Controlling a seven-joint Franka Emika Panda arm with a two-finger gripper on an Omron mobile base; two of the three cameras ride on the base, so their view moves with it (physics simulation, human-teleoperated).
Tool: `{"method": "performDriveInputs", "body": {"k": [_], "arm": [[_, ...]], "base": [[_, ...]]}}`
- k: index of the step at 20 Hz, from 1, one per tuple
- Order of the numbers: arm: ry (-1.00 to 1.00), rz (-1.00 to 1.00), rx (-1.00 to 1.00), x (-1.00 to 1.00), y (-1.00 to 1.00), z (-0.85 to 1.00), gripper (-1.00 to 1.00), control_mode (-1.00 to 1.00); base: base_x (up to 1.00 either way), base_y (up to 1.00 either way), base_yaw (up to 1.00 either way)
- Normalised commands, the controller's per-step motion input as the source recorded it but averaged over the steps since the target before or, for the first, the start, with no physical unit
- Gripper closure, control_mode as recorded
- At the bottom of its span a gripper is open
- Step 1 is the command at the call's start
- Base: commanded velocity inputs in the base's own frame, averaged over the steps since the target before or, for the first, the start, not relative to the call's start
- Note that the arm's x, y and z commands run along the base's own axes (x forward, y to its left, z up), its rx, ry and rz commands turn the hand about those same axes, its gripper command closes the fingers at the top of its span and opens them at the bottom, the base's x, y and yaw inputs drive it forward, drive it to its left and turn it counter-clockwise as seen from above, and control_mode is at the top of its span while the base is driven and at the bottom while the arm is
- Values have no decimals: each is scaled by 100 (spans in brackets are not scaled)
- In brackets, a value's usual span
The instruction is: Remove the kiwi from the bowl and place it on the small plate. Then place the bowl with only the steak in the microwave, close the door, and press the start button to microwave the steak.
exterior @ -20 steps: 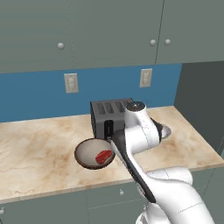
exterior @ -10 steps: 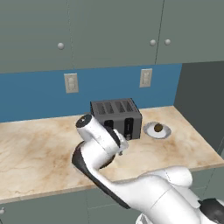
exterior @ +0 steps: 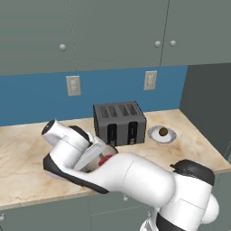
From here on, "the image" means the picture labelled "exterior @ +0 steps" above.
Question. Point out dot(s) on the white round cupboard knob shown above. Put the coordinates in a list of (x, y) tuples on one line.
[(172, 43), (62, 47), (157, 44), (2, 217)]

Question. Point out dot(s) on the grey-green base cupboard door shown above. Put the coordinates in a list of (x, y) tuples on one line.
[(45, 218)]

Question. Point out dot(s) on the dark grey tall side panel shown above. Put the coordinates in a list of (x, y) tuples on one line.
[(207, 105)]

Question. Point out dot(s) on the brown kiwi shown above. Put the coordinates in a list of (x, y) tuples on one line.
[(163, 131)]

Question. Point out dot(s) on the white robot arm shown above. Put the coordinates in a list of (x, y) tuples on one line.
[(144, 177)]

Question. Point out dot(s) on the dark grey four-slot toaster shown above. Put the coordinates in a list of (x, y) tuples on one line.
[(120, 123)]

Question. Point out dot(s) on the grey-green wall cupboard door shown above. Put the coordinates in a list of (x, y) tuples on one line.
[(117, 33), (33, 33), (198, 30)]

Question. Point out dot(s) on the red steak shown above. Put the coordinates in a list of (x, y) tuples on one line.
[(104, 159)]

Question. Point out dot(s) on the small white plate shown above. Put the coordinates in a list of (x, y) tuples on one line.
[(154, 134)]

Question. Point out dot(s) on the white round drawer knob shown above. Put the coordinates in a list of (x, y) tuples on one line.
[(125, 198)]

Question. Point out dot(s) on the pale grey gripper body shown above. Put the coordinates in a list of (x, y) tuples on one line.
[(90, 156)]

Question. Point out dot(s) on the grey-green drawer front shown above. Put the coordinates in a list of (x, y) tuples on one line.
[(114, 204)]

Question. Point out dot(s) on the beige wall socket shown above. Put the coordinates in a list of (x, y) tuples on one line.
[(73, 85), (150, 80)]

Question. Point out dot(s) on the grey bowl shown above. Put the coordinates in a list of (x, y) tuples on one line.
[(112, 150)]

